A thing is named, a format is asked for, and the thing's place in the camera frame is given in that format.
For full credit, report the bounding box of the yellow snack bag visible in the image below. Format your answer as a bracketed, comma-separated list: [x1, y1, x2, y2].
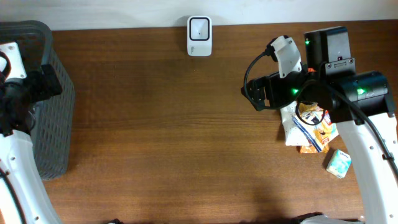
[293, 103, 339, 151]

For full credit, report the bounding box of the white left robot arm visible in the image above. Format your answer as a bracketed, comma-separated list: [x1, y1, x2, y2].
[1, 65, 62, 223]

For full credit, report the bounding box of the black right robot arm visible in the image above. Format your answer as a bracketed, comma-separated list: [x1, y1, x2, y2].
[241, 26, 397, 223]

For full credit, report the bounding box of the spaghetti pasta packet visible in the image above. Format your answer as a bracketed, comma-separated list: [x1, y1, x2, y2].
[299, 145, 330, 154]

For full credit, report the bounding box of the dark grey plastic basket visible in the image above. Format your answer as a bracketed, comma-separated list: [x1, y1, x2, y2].
[1, 21, 75, 180]

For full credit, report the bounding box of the white blue label tag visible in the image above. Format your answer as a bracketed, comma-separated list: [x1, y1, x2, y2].
[326, 150, 351, 179]

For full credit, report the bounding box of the white tube gold cap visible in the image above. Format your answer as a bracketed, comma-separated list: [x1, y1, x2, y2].
[280, 101, 310, 146]

